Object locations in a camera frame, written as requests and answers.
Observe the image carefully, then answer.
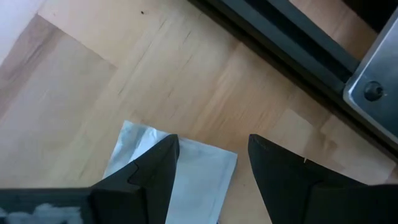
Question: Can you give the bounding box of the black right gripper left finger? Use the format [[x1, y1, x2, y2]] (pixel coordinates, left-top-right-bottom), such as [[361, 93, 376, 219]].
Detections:
[[0, 133, 181, 224]]

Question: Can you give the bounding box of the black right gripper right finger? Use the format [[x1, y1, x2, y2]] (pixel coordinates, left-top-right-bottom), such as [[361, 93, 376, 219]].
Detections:
[[248, 133, 398, 224]]

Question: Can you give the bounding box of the silver mounting plate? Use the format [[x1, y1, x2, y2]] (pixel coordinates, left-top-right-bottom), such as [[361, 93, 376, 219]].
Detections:
[[342, 8, 398, 146]]

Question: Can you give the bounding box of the white foil sachet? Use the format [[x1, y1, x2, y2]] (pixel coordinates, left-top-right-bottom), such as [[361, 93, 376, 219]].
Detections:
[[103, 120, 238, 224]]

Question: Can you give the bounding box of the black aluminium rig frame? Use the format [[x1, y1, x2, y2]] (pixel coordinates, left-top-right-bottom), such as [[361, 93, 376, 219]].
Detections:
[[186, 0, 398, 162]]

